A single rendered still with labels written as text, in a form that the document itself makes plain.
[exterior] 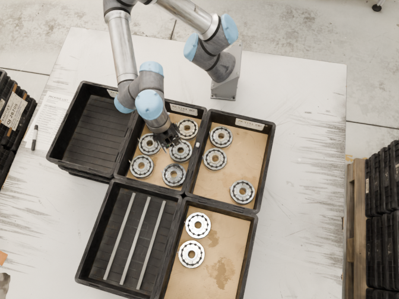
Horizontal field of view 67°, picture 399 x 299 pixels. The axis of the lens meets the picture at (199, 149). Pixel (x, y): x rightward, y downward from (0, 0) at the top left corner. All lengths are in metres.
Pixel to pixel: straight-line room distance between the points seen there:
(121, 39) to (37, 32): 2.11
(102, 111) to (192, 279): 0.85
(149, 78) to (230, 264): 0.77
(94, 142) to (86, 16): 1.86
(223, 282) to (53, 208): 0.85
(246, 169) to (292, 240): 0.38
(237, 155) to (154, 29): 1.79
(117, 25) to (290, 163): 0.97
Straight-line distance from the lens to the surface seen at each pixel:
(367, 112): 2.67
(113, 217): 1.34
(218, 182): 1.31
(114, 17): 1.19
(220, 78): 1.48
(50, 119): 1.76
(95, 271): 1.34
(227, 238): 1.28
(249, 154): 1.36
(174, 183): 1.29
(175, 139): 1.05
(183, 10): 1.24
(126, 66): 1.08
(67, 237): 1.54
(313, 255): 1.47
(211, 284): 1.27
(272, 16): 3.00
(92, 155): 1.44
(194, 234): 1.25
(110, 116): 1.50
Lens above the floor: 2.10
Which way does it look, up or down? 69 degrees down
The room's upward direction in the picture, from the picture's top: 4 degrees counter-clockwise
